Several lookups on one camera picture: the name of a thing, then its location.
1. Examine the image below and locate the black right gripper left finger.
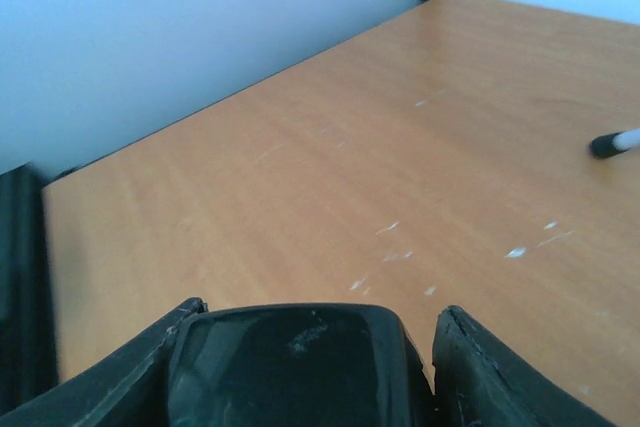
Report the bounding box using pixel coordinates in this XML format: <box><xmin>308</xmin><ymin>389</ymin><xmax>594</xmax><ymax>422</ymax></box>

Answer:
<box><xmin>1</xmin><ymin>297</ymin><xmax>207</xmax><ymax>427</ymax></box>

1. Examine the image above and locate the silver tripod music stand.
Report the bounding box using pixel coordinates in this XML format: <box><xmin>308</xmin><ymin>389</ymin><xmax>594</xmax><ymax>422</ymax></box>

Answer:
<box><xmin>588</xmin><ymin>129</ymin><xmax>640</xmax><ymax>159</ymax></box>

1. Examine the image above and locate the black metronome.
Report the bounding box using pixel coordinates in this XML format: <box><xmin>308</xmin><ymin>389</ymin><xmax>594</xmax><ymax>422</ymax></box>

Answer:
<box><xmin>167</xmin><ymin>303</ymin><xmax>437</xmax><ymax>426</ymax></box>

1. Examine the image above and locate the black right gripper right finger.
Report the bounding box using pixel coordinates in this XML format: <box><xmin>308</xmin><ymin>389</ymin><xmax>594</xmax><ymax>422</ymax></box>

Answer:
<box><xmin>432</xmin><ymin>305</ymin><xmax>612</xmax><ymax>426</ymax></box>

